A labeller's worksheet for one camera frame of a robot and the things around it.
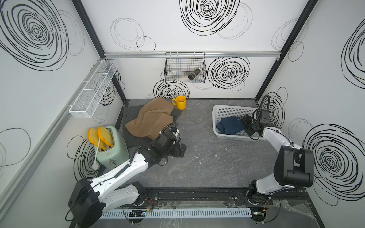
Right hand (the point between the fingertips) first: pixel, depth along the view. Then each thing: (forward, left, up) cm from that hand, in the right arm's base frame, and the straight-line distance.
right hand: (242, 122), depth 91 cm
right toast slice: (-15, +82, +6) cm, 84 cm away
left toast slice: (-20, +84, +12) cm, 87 cm away
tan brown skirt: (+5, +60, -4) cm, 61 cm away
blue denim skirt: (0, +7, -4) cm, 8 cm away
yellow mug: (+21, +41, -3) cm, 47 cm away
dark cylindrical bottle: (+20, +33, +21) cm, 44 cm away
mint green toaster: (-28, +73, +4) cm, 78 cm away
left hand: (-19, +39, +2) cm, 44 cm away
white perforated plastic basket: (+14, +12, -6) cm, 19 cm away
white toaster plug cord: (-31, +82, +2) cm, 88 cm away
